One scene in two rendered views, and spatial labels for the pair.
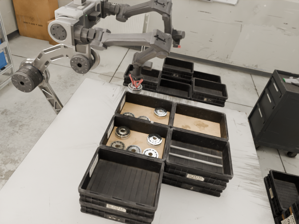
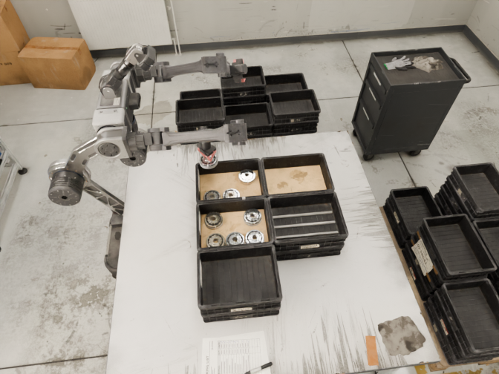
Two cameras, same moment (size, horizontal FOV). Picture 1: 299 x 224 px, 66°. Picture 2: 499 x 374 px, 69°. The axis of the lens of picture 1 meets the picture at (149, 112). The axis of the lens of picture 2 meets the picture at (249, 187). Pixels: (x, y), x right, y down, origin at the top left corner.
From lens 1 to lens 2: 63 cm
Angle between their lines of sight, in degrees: 14
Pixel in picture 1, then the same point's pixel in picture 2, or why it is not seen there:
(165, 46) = (241, 137)
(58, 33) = (109, 150)
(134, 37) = (203, 136)
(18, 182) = (125, 315)
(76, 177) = (183, 287)
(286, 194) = (413, 212)
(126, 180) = (239, 275)
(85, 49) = not seen: hidden behind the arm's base
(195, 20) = not seen: outside the picture
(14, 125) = (56, 234)
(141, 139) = (237, 220)
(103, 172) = (212, 276)
